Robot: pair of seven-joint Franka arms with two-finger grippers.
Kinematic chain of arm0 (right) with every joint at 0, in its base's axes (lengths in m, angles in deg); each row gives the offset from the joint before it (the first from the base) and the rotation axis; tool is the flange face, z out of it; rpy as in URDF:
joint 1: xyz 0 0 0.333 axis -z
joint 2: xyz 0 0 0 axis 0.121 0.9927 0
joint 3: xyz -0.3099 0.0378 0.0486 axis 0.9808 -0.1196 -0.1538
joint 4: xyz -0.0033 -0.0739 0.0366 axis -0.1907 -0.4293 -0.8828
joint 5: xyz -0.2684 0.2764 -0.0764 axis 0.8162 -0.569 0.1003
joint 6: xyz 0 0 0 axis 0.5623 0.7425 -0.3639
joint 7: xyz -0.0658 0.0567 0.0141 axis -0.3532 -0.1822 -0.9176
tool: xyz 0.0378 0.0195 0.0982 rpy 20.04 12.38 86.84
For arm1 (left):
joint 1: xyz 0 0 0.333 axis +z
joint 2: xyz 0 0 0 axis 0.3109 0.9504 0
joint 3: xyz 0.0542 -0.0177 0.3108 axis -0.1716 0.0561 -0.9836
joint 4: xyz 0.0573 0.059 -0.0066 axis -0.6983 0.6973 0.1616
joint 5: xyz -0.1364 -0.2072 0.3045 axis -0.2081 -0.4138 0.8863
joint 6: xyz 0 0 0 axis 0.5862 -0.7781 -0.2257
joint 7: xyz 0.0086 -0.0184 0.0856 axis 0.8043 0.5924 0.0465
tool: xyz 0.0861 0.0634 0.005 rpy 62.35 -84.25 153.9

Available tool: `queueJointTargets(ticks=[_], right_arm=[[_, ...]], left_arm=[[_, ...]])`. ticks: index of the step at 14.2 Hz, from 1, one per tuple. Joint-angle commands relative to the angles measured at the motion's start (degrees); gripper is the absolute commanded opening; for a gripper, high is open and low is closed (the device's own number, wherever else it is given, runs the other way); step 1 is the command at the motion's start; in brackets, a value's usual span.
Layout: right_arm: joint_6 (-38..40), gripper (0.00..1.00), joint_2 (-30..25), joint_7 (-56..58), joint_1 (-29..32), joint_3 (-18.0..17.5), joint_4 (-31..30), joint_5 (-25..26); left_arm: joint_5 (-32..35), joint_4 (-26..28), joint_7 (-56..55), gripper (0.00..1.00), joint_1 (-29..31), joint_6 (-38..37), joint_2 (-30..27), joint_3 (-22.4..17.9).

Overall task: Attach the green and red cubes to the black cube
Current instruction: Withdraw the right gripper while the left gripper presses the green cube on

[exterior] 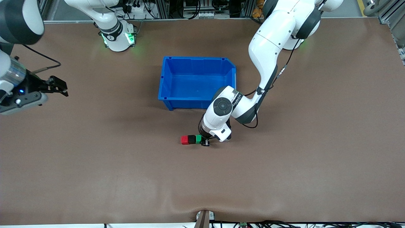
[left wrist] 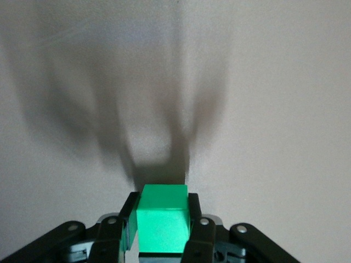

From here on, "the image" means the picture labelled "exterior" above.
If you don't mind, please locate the brown table mat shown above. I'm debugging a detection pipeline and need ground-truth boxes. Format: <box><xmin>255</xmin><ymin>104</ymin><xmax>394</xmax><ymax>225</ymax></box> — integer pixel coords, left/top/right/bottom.
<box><xmin>0</xmin><ymin>17</ymin><xmax>405</xmax><ymax>225</ymax></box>

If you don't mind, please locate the blue plastic bin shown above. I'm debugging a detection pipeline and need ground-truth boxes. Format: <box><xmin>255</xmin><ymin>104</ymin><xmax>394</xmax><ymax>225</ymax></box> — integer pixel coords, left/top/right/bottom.
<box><xmin>158</xmin><ymin>56</ymin><xmax>237</xmax><ymax>111</ymax></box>

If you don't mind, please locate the metal table edge clamp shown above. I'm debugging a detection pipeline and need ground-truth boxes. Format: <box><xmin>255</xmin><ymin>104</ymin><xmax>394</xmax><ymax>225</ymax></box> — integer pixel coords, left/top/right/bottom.
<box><xmin>196</xmin><ymin>210</ymin><xmax>215</xmax><ymax>228</ymax></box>

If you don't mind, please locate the white power strip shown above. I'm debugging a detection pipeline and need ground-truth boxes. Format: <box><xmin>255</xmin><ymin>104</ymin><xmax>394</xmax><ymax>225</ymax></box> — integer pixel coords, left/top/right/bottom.
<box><xmin>126</xmin><ymin>3</ymin><xmax>152</xmax><ymax>13</ymax></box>

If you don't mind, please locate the orange snack bag pile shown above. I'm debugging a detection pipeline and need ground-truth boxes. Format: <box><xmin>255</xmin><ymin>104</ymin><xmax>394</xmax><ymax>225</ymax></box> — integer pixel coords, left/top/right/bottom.
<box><xmin>252</xmin><ymin>0</ymin><xmax>265</xmax><ymax>18</ymax></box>

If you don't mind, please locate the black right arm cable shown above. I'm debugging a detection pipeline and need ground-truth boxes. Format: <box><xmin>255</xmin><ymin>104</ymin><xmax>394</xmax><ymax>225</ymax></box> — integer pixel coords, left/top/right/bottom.
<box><xmin>22</xmin><ymin>44</ymin><xmax>61</xmax><ymax>75</ymax></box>

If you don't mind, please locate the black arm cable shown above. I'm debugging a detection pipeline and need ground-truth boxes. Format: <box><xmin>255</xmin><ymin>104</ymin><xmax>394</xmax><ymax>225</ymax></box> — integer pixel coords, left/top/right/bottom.
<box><xmin>244</xmin><ymin>38</ymin><xmax>301</xmax><ymax>129</ymax></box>
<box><xmin>22</xmin><ymin>44</ymin><xmax>61</xmax><ymax>75</ymax></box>

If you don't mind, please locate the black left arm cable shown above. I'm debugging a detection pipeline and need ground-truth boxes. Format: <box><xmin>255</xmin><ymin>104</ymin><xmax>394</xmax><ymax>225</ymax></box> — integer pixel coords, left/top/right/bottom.
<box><xmin>244</xmin><ymin>38</ymin><xmax>301</xmax><ymax>129</ymax></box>

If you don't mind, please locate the aluminium frame post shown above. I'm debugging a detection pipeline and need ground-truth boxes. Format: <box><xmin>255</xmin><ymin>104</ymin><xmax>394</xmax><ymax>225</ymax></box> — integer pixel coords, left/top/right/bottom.
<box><xmin>378</xmin><ymin>0</ymin><xmax>405</xmax><ymax>38</ymax></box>

